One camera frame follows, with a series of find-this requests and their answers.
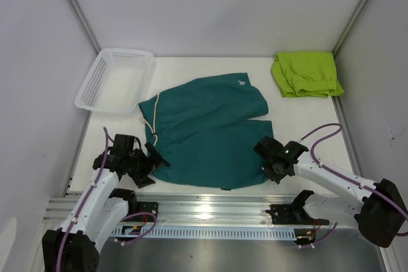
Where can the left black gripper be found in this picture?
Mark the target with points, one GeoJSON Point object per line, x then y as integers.
{"type": "Point", "coordinates": [152, 162]}

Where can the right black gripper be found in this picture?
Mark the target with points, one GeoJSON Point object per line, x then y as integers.
{"type": "Point", "coordinates": [271, 175]}

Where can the teal green shorts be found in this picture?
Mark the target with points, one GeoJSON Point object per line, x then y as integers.
{"type": "Point", "coordinates": [206, 130]}

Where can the lime green shorts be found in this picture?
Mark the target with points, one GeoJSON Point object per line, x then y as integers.
{"type": "Point", "coordinates": [306, 74]}

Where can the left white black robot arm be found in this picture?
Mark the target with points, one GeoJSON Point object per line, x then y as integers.
{"type": "Point", "coordinates": [77, 243]}

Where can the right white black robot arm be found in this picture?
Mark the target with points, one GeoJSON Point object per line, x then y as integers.
{"type": "Point", "coordinates": [375, 209]}

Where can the white plastic basket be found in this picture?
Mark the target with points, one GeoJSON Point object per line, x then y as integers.
{"type": "Point", "coordinates": [115, 81]}

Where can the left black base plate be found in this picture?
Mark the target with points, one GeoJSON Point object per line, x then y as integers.
{"type": "Point", "coordinates": [146, 207]}

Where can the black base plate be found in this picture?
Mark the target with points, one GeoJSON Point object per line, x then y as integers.
{"type": "Point", "coordinates": [289, 214]}
{"type": "Point", "coordinates": [146, 207]}

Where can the aluminium mounting rail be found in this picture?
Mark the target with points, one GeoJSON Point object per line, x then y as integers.
{"type": "Point", "coordinates": [214, 210]}

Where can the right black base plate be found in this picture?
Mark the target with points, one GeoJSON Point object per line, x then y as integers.
{"type": "Point", "coordinates": [289, 214]}

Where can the white slotted cable duct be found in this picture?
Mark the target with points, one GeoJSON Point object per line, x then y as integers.
{"type": "Point", "coordinates": [128, 232]}

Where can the left aluminium frame post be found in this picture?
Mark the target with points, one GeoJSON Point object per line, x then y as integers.
{"type": "Point", "coordinates": [84, 25]}

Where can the aluminium frame post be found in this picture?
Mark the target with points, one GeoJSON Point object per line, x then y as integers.
{"type": "Point", "coordinates": [352, 22]}
{"type": "Point", "coordinates": [84, 25]}

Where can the right aluminium frame post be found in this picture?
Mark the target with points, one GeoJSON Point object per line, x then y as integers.
{"type": "Point", "coordinates": [352, 22]}

